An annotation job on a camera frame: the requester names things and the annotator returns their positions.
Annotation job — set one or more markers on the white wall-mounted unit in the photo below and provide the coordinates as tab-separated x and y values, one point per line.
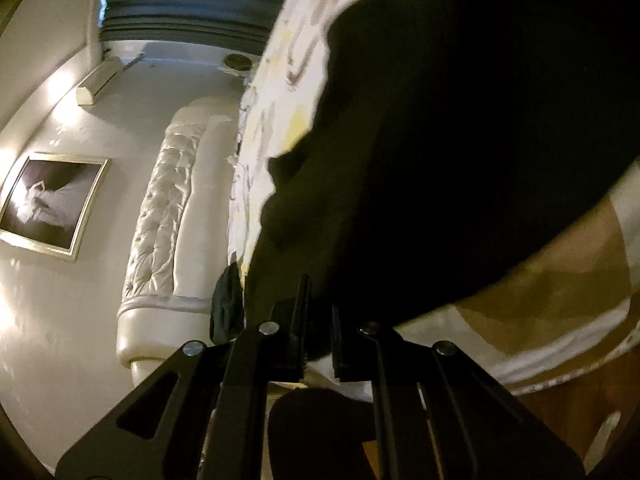
97	81

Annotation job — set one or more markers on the blue pleated curtain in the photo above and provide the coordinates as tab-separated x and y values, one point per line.
190	0

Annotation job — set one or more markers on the bed with patterned sheet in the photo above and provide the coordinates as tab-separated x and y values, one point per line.
280	60

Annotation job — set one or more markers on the small black cloth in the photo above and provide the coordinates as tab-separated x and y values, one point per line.
227	305

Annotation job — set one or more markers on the framed black and white picture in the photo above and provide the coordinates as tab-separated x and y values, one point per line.
47	205

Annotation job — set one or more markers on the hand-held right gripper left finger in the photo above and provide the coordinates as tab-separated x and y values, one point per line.
292	340

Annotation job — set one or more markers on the black pants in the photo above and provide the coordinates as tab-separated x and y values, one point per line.
450	135

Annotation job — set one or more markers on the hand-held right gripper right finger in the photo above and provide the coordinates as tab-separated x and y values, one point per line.
345	355

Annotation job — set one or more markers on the white tufted leather headboard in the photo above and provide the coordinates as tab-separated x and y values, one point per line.
160	210

